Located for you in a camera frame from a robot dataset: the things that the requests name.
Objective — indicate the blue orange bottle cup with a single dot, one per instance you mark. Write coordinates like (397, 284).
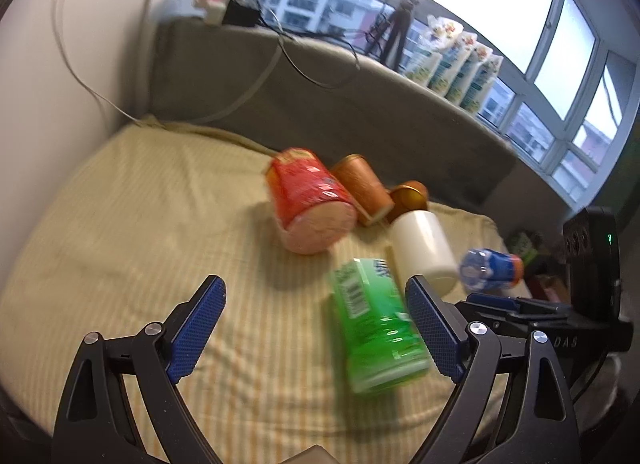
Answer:
(483, 270)

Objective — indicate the green tea bottle cup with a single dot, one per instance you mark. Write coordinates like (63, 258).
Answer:
(381, 346)

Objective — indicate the refill pouch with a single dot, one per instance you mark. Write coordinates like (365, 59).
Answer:
(465, 75)
(481, 84)
(452, 60)
(440, 35)

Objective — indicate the black tripod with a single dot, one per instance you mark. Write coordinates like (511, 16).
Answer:
(397, 25)

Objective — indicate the red plastic jar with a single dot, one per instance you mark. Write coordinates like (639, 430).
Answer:
(312, 209)

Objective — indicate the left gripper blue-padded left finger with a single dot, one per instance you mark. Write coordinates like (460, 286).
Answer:
(95, 422)

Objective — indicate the white plastic cup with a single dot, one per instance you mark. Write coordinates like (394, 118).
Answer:
(420, 248)

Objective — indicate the copper cup near jar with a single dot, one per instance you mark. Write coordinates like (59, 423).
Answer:
(372, 201)

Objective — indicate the white cabinet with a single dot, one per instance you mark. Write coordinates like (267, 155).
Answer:
(67, 74)

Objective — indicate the grey sofa backrest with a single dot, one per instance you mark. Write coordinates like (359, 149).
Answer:
(301, 92)

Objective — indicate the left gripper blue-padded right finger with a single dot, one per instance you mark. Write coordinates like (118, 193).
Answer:
(510, 402)

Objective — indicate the white power strip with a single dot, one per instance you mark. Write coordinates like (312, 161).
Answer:
(214, 10)

